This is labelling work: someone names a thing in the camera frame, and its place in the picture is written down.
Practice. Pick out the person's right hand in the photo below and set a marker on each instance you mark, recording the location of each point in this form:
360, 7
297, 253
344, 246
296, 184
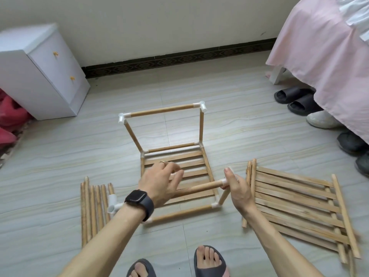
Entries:
239, 193

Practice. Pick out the person's left hand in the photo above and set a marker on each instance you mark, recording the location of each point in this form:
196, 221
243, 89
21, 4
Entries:
158, 181

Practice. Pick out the single wooden stick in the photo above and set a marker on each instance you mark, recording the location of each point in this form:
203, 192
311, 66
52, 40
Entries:
199, 186
179, 214
201, 127
223, 197
173, 147
164, 110
134, 138

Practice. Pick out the slatted wooden shelf panel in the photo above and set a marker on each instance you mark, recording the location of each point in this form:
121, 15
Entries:
173, 159
300, 204

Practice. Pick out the pile of wooden dowels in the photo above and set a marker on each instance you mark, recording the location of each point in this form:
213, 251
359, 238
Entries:
92, 210

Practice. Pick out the person's left forearm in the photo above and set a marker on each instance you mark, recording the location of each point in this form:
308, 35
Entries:
104, 242

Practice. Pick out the person's right forearm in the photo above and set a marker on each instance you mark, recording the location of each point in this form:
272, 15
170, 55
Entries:
279, 245

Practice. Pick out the person's black sandal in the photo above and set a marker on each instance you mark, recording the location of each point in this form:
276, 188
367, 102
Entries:
141, 268
210, 262

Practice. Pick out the black smartwatch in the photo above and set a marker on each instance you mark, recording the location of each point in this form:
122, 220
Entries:
139, 202

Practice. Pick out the black slipper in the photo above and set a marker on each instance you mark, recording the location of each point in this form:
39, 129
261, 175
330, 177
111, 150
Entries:
293, 94
304, 105

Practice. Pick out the white shoe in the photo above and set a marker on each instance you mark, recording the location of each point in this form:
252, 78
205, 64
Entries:
323, 119

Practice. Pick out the dark shoe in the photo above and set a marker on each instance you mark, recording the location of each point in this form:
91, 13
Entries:
363, 163
351, 143

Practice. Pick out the white bed leg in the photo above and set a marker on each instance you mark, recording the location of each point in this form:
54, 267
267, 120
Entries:
275, 73

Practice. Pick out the white box cabinet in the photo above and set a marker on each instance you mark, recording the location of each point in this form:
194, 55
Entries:
40, 72

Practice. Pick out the red fleece blanket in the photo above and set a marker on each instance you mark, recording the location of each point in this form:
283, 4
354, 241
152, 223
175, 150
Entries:
8, 118

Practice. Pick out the pink ruffled bed skirt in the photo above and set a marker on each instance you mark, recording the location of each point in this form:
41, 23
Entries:
328, 54

